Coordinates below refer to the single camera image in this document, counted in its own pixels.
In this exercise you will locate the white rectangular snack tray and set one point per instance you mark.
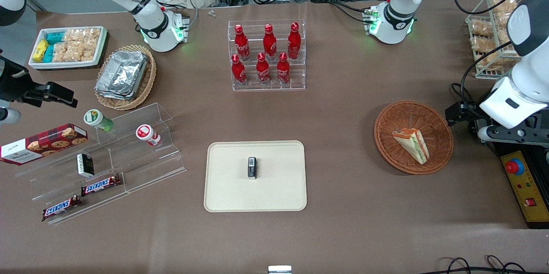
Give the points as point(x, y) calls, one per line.
point(101, 55)

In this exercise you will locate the clear bag of puffed snacks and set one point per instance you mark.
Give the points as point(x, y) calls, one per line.
point(68, 49)
point(91, 44)

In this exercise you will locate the oval light wicker basket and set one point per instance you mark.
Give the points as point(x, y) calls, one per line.
point(146, 85)

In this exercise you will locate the small white clip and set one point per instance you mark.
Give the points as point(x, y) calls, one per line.
point(212, 13)

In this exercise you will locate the red cola bottle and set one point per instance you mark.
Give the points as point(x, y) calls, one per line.
point(241, 44)
point(263, 71)
point(238, 72)
point(294, 44)
point(269, 44)
point(283, 71)

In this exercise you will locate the yellow snack packet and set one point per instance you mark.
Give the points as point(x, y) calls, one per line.
point(40, 50)

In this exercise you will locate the clear acrylic stepped shelf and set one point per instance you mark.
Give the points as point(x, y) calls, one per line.
point(141, 167)

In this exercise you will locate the round brown wicker basket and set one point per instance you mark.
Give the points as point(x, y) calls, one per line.
point(394, 136)

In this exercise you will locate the small black and white box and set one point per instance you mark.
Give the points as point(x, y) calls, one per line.
point(85, 165)

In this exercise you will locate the red tartan cookie box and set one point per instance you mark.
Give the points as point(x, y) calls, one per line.
point(47, 142)

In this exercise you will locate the clear acrylic bottle rack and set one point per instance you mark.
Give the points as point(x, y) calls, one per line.
point(296, 76)

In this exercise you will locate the stacked aluminium foil containers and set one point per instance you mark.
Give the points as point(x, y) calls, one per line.
point(122, 74)

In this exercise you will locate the yellow and black control box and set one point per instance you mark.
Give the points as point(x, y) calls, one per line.
point(532, 205)

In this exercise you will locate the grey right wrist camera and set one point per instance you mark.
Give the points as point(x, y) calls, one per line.
point(9, 116)

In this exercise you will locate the red emergency stop button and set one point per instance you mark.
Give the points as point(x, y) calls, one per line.
point(514, 167)

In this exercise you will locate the cream plastic tray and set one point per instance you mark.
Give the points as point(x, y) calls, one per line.
point(231, 179)

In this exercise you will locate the green lidded cup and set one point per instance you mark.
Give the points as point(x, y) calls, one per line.
point(95, 118)

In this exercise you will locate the teal snack packet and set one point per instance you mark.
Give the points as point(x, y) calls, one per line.
point(49, 53)
point(55, 37)

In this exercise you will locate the triangular sandwich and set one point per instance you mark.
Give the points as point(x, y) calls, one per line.
point(412, 145)

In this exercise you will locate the Snickers chocolate bar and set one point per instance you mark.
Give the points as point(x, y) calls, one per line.
point(101, 185)
point(61, 208)

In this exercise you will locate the bagged bread roll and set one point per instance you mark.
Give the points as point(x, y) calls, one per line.
point(481, 28)
point(480, 44)
point(504, 4)
point(493, 63)

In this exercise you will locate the red lidded cup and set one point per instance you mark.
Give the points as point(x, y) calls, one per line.
point(146, 133)

